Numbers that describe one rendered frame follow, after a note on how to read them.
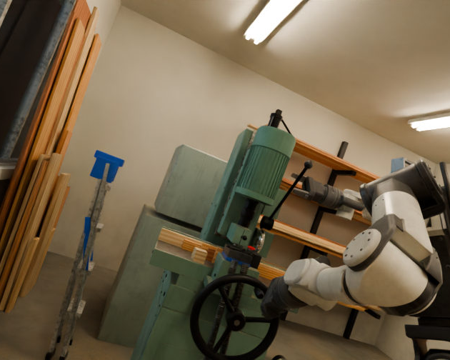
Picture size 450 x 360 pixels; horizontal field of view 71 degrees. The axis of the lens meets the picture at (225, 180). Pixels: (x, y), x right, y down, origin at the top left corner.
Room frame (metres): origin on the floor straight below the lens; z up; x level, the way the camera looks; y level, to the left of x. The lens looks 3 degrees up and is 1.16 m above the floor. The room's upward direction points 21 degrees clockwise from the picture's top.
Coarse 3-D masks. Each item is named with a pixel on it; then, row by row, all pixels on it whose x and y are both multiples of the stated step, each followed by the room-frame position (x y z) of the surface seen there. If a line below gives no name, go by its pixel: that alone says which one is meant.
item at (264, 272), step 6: (186, 240) 1.33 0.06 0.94; (186, 246) 1.34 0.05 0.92; (192, 246) 1.34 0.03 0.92; (198, 246) 1.34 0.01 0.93; (192, 252) 1.34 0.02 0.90; (258, 270) 1.38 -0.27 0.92; (264, 270) 1.38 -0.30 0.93; (270, 270) 1.39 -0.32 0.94; (264, 276) 1.39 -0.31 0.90; (270, 276) 1.39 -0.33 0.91; (276, 276) 1.39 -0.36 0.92
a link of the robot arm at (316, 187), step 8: (304, 184) 1.34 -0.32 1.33; (312, 184) 1.29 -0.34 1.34; (320, 184) 1.32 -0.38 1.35; (312, 192) 1.26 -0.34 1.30; (320, 192) 1.27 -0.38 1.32; (328, 192) 1.28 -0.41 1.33; (336, 192) 1.29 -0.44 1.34; (312, 200) 1.30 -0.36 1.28; (320, 200) 1.31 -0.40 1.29; (328, 200) 1.28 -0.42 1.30
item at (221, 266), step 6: (216, 258) 1.22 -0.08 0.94; (222, 258) 1.13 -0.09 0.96; (216, 264) 1.17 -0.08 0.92; (222, 264) 1.10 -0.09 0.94; (228, 264) 1.11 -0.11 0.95; (216, 270) 1.14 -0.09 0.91; (222, 270) 1.10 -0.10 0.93; (228, 270) 1.11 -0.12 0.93; (240, 270) 1.11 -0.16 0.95; (252, 270) 1.12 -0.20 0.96; (216, 276) 1.11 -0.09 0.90; (258, 276) 1.12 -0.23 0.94; (234, 288) 1.11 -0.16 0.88; (246, 288) 1.12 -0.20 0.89; (252, 288) 1.12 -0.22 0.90; (246, 294) 1.12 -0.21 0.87
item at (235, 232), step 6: (234, 228) 1.35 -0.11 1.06; (240, 228) 1.32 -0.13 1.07; (246, 228) 1.42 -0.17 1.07; (228, 234) 1.42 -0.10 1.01; (234, 234) 1.32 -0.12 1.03; (240, 234) 1.32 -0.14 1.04; (246, 234) 1.33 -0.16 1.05; (234, 240) 1.32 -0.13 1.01; (240, 240) 1.32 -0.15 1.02; (246, 240) 1.33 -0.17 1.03
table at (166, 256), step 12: (156, 252) 1.17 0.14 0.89; (168, 252) 1.18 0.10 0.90; (180, 252) 1.26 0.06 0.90; (156, 264) 1.17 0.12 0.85; (168, 264) 1.17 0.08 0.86; (180, 264) 1.18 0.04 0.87; (192, 264) 1.19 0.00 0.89; (204, 264) 1.21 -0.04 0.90; (192, 276) 1.19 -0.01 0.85; (204, 276) 1.19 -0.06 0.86; (240, 300) 1.12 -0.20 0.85; (252, 300) 1.12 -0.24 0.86
